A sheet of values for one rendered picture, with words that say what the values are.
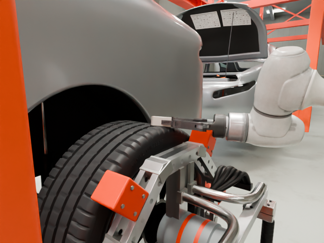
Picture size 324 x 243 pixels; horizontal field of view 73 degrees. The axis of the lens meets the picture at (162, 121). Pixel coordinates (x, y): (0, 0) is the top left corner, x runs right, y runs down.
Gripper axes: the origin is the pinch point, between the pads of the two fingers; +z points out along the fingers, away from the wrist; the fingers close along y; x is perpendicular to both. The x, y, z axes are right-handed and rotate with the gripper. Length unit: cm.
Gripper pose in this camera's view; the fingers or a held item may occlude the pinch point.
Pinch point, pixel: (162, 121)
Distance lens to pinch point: 72.2
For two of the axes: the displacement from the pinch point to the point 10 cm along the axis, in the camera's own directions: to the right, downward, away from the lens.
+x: 0.5, -9.9, -1.2
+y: 2.0, -1.0, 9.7
